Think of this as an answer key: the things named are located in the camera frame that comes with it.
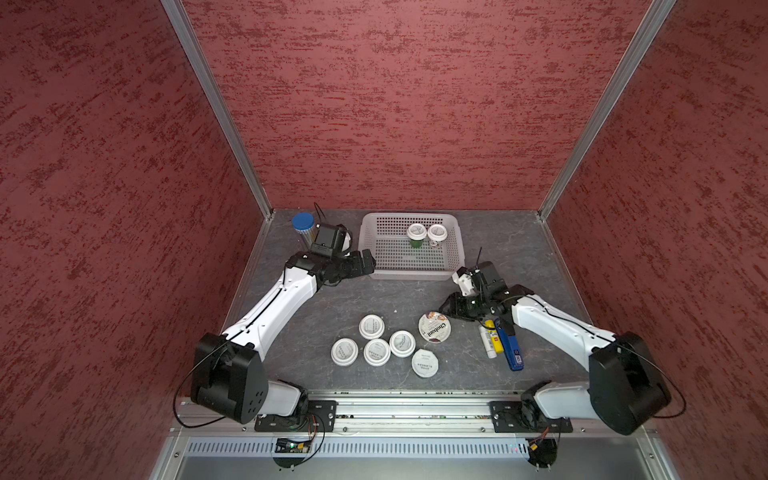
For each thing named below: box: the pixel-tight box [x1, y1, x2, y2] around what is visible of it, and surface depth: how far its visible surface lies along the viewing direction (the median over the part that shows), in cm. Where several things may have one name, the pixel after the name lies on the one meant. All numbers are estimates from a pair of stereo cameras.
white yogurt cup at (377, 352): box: [363, 338, 391, 367], surface depth 80 cm
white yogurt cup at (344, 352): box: [330, 337, 359, 367], surface depth 80 cm
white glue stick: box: [478, 325, 497, 359], surface depth 87 cm
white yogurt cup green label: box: [406, 223, 427, 249], surface depth 107 cm
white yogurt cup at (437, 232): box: [427, 224, 448, 242], surface depth 106 cm
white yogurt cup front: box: [411, 349, 439, 378], surface depth 79 cm
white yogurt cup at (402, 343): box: [389, 330, 416, 358], surface depth 81 cm
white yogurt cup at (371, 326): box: [358, 314, 385, 340], surface depth 85 cm
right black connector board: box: [525, 438, 558, 468], surface depth 72 cm
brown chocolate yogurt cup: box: [418, 311, 452, 343], surface depth 87 cm
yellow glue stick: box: [485, 319, 504, 353], surface depth 87 cm
